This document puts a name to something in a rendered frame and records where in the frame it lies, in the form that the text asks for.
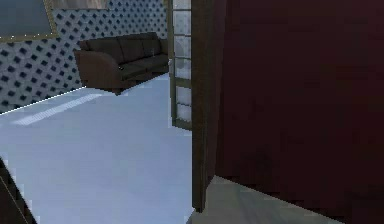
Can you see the glass paned room door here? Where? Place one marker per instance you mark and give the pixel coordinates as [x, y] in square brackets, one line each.
[182, 66]

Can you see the dark brown sofa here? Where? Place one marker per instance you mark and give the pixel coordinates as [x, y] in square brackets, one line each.
[110, 63]

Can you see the dark brown furniture corner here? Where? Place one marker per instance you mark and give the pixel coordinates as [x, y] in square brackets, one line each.
[11, 203]

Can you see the gold framed wall picture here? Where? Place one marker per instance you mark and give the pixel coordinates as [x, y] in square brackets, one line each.
[23, 16]

